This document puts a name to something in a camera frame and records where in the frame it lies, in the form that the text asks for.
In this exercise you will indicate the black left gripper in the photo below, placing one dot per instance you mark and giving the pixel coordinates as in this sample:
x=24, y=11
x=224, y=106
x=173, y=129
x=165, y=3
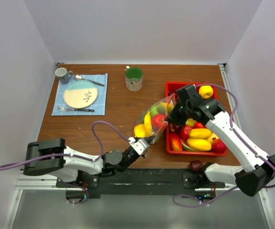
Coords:
x=149, y=140

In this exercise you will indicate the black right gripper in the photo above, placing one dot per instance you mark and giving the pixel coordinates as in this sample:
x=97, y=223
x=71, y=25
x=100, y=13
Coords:
x=174, y=117

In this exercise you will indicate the yellow bell pepper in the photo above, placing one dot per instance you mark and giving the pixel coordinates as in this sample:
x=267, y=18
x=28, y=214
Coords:
x=139, y=131

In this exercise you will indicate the yellow banana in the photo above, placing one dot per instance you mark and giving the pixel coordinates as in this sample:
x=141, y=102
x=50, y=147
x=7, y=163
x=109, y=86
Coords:
x=148, y=124

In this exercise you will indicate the clear orange-trimmed zip bag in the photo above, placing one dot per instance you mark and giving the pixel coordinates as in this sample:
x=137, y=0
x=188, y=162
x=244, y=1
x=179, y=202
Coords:
x=140, y=120

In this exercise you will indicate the yellow-green lemon fruit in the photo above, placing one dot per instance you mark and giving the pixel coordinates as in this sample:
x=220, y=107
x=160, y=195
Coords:
x=165, y=108

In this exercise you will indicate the green apple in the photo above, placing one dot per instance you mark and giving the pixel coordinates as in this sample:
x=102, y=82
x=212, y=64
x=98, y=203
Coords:
x=154, y=111

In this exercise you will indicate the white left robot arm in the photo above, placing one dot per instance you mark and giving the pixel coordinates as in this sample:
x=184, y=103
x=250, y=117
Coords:
x=53, y=157

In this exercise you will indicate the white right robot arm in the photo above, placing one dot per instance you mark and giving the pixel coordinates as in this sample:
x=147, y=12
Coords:
x=256, y=168

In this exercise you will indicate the small red strawberry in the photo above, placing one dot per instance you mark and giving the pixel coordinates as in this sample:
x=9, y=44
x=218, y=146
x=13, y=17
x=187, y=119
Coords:
x=198, y=125

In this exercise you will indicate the yellow orange fruit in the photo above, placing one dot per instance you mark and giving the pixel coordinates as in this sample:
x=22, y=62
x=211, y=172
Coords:
x=206, y=92

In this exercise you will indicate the pink red peach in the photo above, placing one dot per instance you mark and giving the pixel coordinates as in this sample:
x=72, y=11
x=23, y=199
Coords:
x=184, y=132

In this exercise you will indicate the orange red mango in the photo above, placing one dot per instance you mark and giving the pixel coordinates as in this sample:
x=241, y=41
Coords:
x=175, y=142

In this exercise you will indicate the yellow mango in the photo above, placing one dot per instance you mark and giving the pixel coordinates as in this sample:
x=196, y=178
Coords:
x=200, y=133
x=199, y=144

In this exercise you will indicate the red plastic tray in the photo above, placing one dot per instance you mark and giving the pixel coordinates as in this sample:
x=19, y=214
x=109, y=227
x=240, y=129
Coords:
x=170, y=88

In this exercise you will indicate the watermelon slice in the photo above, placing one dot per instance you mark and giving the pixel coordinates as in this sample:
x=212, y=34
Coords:
x=185, y=146

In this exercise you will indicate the dark purple fruit on base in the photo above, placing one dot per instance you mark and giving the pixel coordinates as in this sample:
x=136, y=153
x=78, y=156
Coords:
x=195, y=165

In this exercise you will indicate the light blue placemat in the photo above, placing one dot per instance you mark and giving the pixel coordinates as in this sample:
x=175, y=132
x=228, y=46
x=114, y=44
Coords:
x=99, y=105

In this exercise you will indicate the green-lined floral mug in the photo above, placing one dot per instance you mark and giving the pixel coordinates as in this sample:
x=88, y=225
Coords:
x=133, y=78

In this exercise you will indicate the blue cream plate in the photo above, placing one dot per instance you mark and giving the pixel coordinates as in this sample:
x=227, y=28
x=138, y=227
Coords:
x=80, y=94

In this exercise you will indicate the small grey-blue mug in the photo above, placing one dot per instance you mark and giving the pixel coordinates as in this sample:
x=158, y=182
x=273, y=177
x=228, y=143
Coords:
x=63, y=75

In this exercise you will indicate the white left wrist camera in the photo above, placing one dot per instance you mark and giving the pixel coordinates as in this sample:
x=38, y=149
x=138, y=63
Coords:
x=138, y=147

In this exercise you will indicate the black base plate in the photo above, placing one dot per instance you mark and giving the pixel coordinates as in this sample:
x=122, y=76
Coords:
x=146, y=181

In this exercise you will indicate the fork with dark handle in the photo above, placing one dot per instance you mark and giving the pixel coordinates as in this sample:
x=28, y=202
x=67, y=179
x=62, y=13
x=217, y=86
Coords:
x=63, y=109

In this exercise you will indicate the spoon with dark handle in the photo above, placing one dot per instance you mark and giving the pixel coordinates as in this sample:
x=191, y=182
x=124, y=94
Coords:
x=79, y=77

